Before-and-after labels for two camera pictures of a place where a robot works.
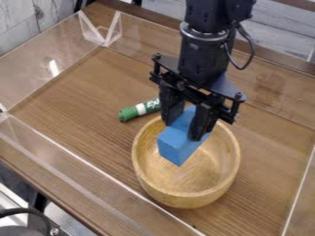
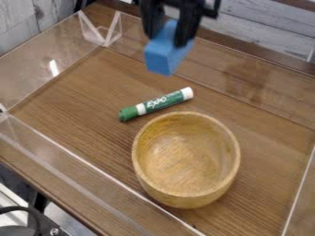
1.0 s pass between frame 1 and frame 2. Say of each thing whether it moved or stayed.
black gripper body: moved
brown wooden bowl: stayed
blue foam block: moved
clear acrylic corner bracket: stayed
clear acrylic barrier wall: stayed
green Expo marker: stayed
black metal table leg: stayed
